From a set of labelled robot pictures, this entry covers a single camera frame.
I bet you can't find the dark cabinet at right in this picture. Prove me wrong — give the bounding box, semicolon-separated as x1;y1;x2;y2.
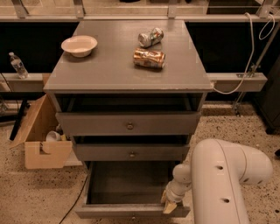
254;56;280;134

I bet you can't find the grey drawer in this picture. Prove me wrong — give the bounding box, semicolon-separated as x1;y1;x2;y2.
73;143;189;161
76;161;177;219
56;112;200;136

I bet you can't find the white cable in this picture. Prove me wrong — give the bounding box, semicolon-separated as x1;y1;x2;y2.
212;12;276;95

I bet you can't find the grey bottom drawer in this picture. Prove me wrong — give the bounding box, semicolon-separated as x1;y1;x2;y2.
76;161;177;219

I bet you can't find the white cup in box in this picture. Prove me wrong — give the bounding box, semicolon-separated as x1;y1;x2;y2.
45;131;61;142

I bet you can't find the open cardboard box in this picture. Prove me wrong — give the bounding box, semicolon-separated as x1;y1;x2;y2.
10;94;72;169

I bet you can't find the clear plastic water bottle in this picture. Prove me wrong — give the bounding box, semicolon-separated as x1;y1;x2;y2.
9;52;28;79

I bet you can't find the grey top drawer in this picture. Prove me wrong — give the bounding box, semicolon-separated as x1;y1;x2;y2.
56;112;200;136

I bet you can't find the white bowl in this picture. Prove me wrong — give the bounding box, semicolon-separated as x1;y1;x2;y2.
61;35;97;58

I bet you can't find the crushed silver green can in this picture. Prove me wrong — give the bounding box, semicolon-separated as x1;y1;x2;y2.
138;27;164;48

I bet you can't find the grey metal rail beam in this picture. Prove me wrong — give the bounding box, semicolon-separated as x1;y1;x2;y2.
0;73;268;92

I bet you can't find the black floor cable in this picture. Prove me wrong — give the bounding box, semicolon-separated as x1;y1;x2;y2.
58;176;88;224

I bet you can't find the grey middle drawer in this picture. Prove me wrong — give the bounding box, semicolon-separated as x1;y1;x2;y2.
73;143;189;161

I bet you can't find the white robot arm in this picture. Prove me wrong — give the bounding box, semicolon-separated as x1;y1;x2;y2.
161;139;273;224

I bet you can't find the grey drawer cabinet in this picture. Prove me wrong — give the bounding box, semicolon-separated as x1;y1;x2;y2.
43;19;214;176

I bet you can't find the crushed orange soda can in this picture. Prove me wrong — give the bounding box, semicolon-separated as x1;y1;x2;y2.
133;48;165;69

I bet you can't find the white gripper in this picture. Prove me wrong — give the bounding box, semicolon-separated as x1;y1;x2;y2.
160;179;191;214

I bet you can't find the metal stand pole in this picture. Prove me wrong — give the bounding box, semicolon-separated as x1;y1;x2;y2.
233;22;280;116

